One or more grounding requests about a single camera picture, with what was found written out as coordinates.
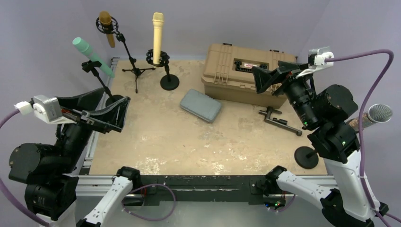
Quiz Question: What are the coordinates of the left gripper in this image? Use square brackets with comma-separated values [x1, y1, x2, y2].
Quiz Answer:
[54, 86, 129, 171]

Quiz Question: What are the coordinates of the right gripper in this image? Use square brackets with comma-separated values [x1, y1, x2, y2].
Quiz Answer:
[251, 60, 318, 127]

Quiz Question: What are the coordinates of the black tripod mic stand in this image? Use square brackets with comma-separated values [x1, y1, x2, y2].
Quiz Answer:
[96, 17, 156, 93]

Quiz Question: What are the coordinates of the black round base shockmount stand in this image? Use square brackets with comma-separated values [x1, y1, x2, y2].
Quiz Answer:
[146, 49, 180, 91]

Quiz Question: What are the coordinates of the gold microphone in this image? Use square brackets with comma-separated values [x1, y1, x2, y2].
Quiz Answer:
[99, 11, 115, 48]

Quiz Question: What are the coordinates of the cream microphone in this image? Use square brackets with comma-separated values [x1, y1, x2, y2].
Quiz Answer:
[152, 12, 164, 65]

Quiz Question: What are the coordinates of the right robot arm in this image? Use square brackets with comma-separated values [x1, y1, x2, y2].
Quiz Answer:
[252, 61, 389, 227]

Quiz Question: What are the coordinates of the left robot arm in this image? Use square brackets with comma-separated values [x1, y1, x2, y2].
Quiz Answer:
[9, 88, 141, 227]

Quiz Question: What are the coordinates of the black stand for green microphone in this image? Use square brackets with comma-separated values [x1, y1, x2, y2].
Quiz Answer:
[81, 60, 123, 106]

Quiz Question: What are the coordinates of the mint green microphone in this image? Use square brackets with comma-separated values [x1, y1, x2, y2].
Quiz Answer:
[72, 37, 115, 78]

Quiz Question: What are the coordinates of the black stand for patterned microphone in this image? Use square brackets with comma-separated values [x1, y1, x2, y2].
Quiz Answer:
[294, 146, 319, 169]

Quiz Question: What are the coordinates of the silver head patterned microphone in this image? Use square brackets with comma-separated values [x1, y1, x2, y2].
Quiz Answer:
[347, 104, 393, 133]

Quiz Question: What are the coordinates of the tan plastic toolbox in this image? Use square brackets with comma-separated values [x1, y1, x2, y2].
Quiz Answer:
[201, 43, 296, 108]

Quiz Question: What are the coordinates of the black metal clamp bar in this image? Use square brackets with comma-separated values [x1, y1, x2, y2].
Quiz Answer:
[259, 106, 303, 136]

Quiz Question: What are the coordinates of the grey plastic case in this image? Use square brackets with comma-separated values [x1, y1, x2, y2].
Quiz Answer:
[180, 89, 222, 123]

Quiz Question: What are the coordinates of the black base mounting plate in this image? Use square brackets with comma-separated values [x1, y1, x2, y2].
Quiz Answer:
[135, 175, 288, 205]

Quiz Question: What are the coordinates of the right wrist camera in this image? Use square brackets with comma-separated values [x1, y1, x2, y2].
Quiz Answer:
[296, 46, 334, 78]

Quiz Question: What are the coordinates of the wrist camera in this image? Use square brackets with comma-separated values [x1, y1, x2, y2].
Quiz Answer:
[14, 95, 74, 124]
[296, 46, 334, 78]

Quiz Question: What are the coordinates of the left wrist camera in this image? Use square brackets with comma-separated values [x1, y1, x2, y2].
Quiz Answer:
[14, 95, 74, 124]

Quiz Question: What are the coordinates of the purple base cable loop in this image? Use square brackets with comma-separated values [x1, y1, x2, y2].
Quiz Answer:
[121, 183, 176, 222]

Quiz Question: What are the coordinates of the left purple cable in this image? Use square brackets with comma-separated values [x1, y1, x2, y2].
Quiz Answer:
[0, 109, 51, 227]

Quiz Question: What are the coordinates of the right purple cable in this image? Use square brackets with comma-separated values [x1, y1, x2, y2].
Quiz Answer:
[324, 49, 401, 227]

